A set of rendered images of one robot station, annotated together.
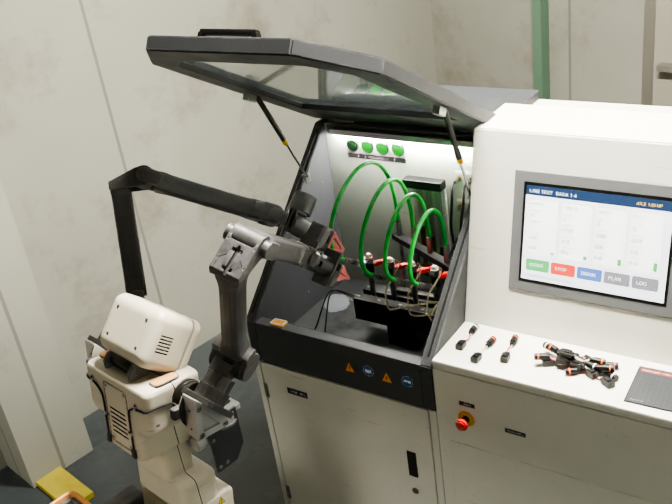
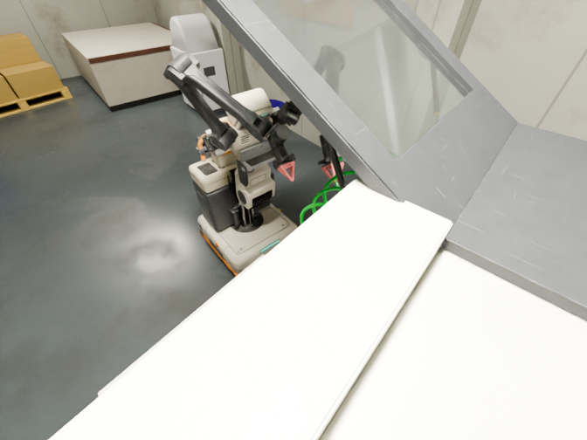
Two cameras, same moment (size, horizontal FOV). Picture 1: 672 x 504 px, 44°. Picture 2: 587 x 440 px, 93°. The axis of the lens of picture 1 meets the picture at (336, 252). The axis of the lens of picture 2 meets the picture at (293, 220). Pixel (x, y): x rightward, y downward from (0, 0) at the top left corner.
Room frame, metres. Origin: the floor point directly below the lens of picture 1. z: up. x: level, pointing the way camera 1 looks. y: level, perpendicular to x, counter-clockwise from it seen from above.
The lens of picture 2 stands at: (2.14, -0.98, 1.93)
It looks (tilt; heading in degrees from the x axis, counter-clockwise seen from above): 45 degrees down; 93
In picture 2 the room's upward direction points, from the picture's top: straight up
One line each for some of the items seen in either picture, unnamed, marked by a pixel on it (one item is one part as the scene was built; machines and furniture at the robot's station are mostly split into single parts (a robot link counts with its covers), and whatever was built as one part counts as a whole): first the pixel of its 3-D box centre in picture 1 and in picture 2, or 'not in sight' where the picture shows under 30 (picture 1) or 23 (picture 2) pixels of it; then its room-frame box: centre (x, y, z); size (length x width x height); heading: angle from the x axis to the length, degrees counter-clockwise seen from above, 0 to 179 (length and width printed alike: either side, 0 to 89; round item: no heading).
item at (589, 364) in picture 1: (577, 360); not in sight; (1.83, -0.60, 1.01); 0.23 x 0.11 x 0.06; 52
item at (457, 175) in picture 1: (470, 208); not in sight; (2.46, -0.45, 1.20); 0.13 x 0.03 x 0.31; 52
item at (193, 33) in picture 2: not in sight; (200, 65); (0.50, 3.55, 0.62); 0.63 x 0.53 x 1.24; 133
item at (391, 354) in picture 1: (338, 359); not in sight; (2.20, 0.04, 0.87); 0.62 x 0.04 x 0.16; 52
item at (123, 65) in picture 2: not in sight; (134, 61); (-1.04, 4.51, 0.38); 2.02 x 1.63 x 0.77; 133
